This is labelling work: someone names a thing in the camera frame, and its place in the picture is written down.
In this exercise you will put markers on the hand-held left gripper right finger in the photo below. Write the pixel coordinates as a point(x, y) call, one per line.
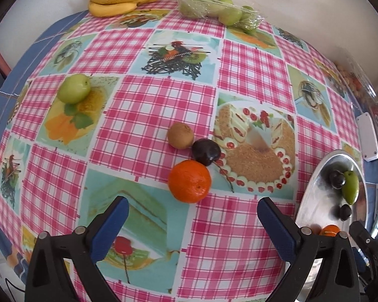
point(275, 226)

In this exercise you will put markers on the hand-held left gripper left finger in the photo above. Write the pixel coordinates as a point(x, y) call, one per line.
point(108, 229)

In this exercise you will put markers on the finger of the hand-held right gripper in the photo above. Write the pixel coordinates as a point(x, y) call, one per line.
point(360, 234)

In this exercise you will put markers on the dark cherry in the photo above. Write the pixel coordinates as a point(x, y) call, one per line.
point(206, 152)
point(337, 179)
point(345, 211)

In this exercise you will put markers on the orange mandarin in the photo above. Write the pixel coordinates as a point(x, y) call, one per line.
point(189, 181)
point(330, 229)

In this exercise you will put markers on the elongated green jujube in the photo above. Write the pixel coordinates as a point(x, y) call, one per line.
point(349, 188)

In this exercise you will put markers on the stainless steel bowl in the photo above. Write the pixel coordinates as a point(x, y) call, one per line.
point(321, 188)

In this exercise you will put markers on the brown longan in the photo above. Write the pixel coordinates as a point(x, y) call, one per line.
point(180, 135)

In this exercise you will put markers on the round green jujube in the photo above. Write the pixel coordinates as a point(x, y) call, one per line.
point(74, 88)

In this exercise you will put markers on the white power box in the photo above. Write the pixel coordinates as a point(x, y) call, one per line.
point(367, 138)

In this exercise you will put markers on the pink plaid printed tablecloth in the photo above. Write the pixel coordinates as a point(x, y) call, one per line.
point(145, 100)

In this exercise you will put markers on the small orange fruit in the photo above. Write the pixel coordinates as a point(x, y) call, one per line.
point(356, 85)

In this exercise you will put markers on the clear plastic clamshell box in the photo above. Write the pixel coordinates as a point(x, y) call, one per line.
point(365, 85)

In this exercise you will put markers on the pile of small longans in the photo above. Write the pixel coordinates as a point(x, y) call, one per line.
point(349, 77)

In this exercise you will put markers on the clear bag of green jujubes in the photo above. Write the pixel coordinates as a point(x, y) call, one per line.
point(208, 4)

